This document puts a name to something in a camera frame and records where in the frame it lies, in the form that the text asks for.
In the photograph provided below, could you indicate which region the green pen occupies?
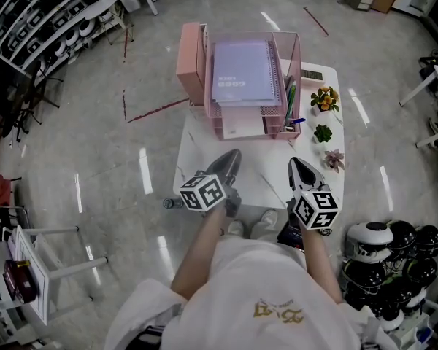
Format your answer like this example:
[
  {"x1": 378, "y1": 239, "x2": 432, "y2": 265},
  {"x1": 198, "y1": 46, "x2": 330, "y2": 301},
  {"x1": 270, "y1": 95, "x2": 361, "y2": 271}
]
[{"x1": 284, "y1": 80, "x2": 299, "y2": 123}]

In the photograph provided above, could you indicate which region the small white table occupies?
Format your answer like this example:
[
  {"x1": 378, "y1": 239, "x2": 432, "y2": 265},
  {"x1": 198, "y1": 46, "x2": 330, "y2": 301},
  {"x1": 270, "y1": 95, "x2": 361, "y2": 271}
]
[{"x1": 0, "y1": 224, "x2": 109, "y2": 326}]

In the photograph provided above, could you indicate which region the orange flower potted plant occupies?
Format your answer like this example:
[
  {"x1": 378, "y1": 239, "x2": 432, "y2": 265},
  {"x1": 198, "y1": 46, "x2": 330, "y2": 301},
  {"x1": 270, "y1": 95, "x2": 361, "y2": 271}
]
[{"x1": 310, "y1": 85, "x2": 341, "y2": 117}]

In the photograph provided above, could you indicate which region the person's white shirt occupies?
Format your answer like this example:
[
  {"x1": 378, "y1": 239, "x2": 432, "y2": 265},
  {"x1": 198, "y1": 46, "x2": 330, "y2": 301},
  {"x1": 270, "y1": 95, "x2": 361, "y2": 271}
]
[{"x1": 104, "y1": 237, "x2": 388, "y2": 350}]

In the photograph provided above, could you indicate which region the person's left forearm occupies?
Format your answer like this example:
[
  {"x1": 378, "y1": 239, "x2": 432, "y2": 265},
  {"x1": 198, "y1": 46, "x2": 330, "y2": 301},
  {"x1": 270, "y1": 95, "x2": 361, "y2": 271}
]
[{"x1": 170, "y1": 206, "x2": 229, "y2": 300}]

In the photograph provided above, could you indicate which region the black table caster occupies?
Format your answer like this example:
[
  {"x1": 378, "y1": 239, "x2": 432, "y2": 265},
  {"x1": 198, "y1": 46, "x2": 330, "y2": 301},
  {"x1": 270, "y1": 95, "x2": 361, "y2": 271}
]
[{"x1": 163, "y1": 197, "x2": 185, "y2": 211}]

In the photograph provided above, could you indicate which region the pink succulent potted plant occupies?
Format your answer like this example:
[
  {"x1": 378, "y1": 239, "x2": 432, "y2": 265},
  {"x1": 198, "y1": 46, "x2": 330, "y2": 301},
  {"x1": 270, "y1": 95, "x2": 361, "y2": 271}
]
[{"x1": 323, "y1": 149, "x2": 346, "y2": 174}]

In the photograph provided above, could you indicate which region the pink desk organizer tray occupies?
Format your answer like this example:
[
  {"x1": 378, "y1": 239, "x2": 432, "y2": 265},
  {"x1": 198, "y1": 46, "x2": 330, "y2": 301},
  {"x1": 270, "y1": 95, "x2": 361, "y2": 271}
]
[{"x1": 204, "y1": 31, "x2": 302, "y2": 141}]

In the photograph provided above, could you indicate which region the white storage shelf rack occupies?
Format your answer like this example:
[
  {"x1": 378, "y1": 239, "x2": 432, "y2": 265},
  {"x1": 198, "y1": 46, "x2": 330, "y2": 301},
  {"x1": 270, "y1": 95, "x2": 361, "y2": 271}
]
[{"x1": 0, "y1": 0, "x2": 107, "y2": 69}]

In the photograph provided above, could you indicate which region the person's right forearm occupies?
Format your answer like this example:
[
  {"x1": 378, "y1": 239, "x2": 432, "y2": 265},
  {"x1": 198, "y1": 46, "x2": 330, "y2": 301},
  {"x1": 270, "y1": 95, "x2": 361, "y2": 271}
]
[{"x1": 299, "y1": 227, "x2": 345, "y2": 304}]

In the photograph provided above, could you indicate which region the black rectangular box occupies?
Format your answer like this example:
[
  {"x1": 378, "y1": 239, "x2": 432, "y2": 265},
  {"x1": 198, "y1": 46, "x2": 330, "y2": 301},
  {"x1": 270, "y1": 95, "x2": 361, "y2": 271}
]
[{"x1": 276, "y1": 220, "x2": 306, "y2": 249}]

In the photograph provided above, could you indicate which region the white oval side table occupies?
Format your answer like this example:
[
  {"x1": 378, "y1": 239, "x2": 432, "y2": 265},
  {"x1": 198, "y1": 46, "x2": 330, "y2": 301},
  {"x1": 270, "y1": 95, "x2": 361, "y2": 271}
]
[{"x1": 82, "y1": 0, "x2": 121, "y2": 21}]

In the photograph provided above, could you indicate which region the pink file box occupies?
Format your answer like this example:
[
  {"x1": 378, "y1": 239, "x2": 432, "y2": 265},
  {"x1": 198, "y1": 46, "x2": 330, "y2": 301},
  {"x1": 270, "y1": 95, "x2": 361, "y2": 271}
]
[{"x1": 175, "y1": 22, "x2": 208, "y2": 106}]

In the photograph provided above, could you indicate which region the person's left shoe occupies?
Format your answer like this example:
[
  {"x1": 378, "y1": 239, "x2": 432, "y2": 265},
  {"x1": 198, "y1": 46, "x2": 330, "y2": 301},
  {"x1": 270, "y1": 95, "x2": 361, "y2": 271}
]
[{"x1": 227, "y1": 219, "x2": 247, "y2": 238}]

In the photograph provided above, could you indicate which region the black folding chair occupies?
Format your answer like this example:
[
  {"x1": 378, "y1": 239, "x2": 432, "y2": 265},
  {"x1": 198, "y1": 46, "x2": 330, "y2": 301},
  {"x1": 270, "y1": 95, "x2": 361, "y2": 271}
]
[{"x1": 3, "y1": 60, "x2": 65, "y2": 144}]

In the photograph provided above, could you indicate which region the purple spiral notebook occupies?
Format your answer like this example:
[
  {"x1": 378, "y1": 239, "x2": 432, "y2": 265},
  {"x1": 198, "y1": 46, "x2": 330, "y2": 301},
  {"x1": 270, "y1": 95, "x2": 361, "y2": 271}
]
[{"x1": 210, "y1": 39, "x2": 281, "y2": 104}]

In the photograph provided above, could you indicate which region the white paper sheet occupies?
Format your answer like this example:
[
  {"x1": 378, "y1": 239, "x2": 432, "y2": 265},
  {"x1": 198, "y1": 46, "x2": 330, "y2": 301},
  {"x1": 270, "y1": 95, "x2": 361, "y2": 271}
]
[{"x1": 221, "y1": 106, "x2": 266, "y2": 140}]

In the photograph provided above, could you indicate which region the white plastic crate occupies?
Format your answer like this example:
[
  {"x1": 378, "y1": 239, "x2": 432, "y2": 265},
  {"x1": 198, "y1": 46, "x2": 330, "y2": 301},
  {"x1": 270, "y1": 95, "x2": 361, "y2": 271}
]
[{"x1": 379, "y1": 311, "x2": 434, "y2": 350}]

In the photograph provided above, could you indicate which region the green succulent potted plant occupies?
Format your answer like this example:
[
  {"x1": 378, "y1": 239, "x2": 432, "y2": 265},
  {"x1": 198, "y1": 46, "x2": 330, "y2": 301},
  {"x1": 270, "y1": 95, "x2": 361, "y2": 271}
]
[{"x1": 312, "y1": 123, "x2": 334, "y2": 144}]

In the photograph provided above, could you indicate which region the person's shoe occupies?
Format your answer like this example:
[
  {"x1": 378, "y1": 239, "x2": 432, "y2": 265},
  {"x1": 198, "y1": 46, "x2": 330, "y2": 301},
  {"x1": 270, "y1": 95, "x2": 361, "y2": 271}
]
[
  {"x1": 250, "y1": 209, "x2": 280, "y2": 240},
  {"x1": 227, "y1": 219, "x2": 247, "y2": 238}
]

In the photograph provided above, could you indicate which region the white digital clock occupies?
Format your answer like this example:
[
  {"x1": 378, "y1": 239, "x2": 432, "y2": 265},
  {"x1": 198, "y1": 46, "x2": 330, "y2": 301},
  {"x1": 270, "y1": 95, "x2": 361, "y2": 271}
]
[{"x1": 300, "y1": 67, "x2": 324, "y2": 85}]

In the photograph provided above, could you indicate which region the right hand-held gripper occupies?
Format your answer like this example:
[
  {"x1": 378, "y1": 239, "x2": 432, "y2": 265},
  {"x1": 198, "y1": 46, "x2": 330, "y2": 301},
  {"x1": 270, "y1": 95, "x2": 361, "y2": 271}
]
[{"x1": 286, "y1": 157, "x2": 339, "y2": 236}]

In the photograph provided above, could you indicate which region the pile of black white helmets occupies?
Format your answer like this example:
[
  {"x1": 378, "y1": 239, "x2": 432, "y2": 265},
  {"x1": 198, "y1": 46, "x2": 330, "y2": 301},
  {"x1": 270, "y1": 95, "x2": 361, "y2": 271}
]
[{"x1": 341, "y1": 219, "x2": 438, "y2": 331}]

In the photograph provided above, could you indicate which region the maroon pouch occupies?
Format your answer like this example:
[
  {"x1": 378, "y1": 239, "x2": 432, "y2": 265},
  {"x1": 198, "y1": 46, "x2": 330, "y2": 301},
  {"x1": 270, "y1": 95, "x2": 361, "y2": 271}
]
[{"x1": 3, "y1": 259, "x2": 39, "y2": 304}]

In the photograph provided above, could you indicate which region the person's right shoe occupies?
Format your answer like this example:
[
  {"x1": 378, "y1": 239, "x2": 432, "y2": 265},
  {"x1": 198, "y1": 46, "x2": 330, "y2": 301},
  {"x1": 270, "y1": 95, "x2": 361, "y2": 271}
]
[{"x1": 250, "y1": 209, "x2": 280, "y2": 240}]

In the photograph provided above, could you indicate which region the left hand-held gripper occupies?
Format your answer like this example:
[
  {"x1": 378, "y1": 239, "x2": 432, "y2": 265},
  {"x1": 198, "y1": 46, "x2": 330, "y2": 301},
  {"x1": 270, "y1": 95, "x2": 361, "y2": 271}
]
[{"x1": 179, "y1": 149, "x2": 242, "y2": 218}]

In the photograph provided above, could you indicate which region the white metal shelving rack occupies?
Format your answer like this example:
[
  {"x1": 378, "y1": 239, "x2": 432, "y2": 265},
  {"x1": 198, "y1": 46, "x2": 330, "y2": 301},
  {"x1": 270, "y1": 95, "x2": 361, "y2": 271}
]
[{"x1": 0, "y1": 0, "x2": 132, "y2": 77}]

